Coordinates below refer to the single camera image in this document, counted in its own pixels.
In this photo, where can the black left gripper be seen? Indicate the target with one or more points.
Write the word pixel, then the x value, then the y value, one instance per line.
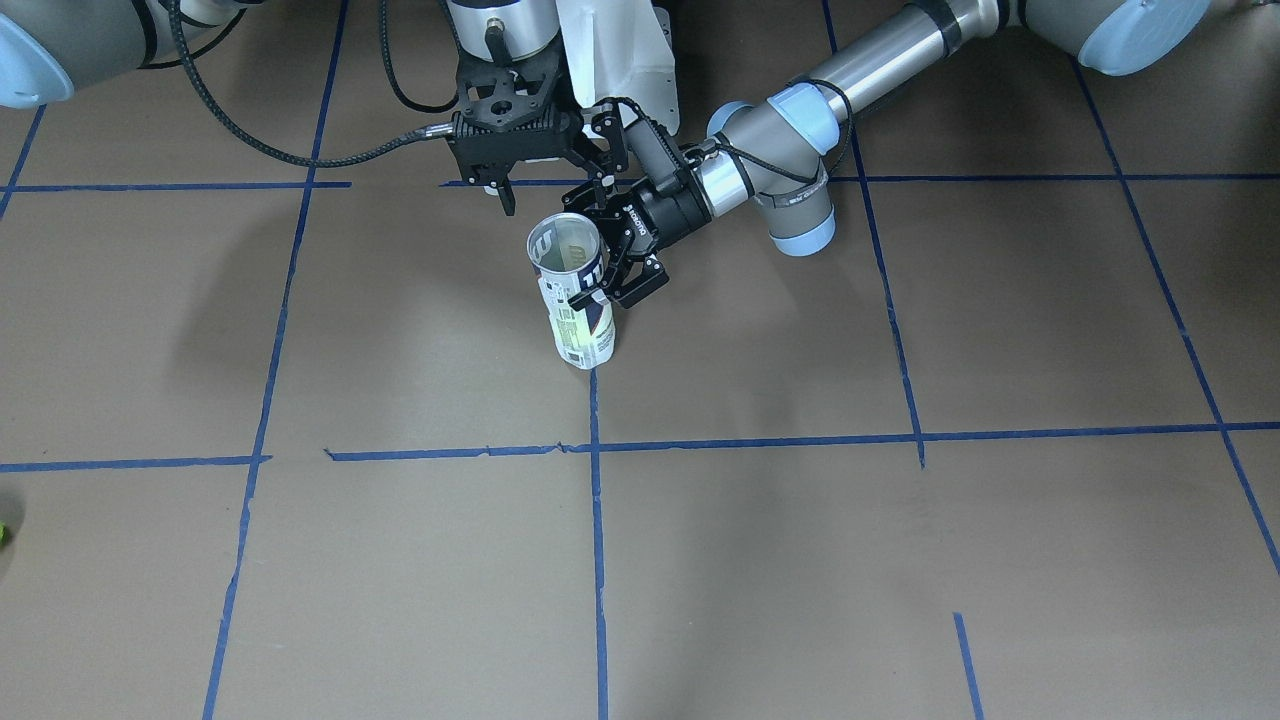
pixel 664 212

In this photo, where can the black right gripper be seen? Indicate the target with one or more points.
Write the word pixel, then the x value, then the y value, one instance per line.
pixel 505 193

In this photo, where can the clear tennis ball can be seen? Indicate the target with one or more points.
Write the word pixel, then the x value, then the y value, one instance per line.
pixel 566 251

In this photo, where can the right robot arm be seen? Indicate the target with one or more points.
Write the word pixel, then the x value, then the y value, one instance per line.
pixel 52 49

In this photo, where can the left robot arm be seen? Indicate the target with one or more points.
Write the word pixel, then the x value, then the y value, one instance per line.
pixel 772 153

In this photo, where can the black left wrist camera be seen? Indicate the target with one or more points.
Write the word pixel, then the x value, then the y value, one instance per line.
pixel 658 154

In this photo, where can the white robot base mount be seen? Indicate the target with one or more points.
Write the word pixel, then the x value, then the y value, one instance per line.
pixel 621 49

